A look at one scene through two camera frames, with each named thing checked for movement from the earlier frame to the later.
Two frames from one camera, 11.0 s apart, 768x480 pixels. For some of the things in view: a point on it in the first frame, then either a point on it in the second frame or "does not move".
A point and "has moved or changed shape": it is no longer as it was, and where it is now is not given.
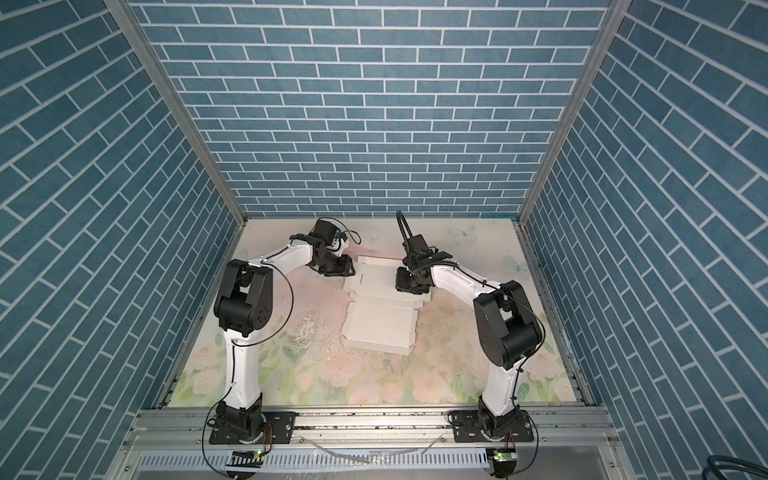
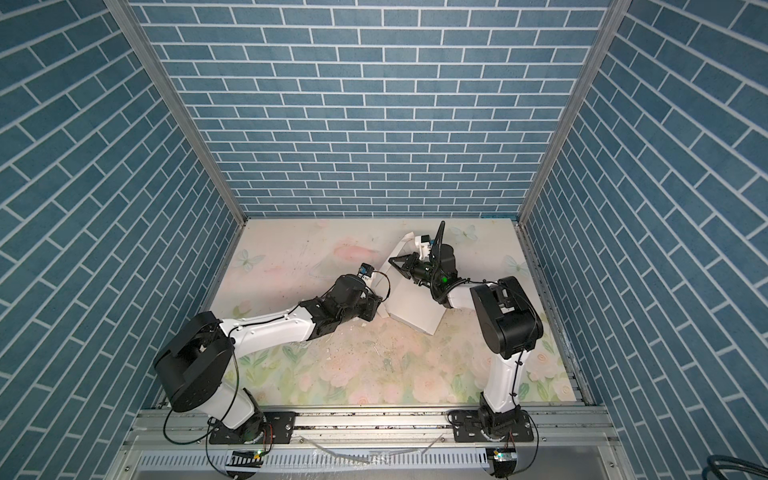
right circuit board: x=504 y=460 does not move
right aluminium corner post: x=597 y=55 does not move
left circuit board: x=246 y=458 does not move
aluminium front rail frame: x=174 y=443 does not move
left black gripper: x=343 y=267 -> x=372 y=306
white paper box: x=382 y=318 has moved or changed shape
